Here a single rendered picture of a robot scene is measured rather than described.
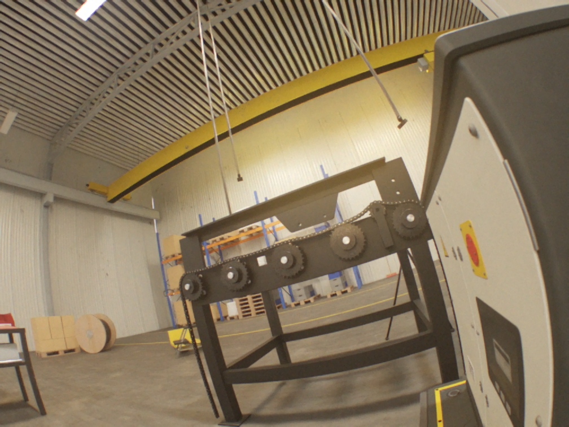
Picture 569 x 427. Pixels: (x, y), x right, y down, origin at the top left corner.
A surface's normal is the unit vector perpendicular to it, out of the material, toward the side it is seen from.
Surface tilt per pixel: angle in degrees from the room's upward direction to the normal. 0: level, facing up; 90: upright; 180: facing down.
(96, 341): 90
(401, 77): 90
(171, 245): 90
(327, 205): 90
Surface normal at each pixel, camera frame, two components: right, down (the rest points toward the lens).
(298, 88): -0.34, -0.17
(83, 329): 0.14, -0.30
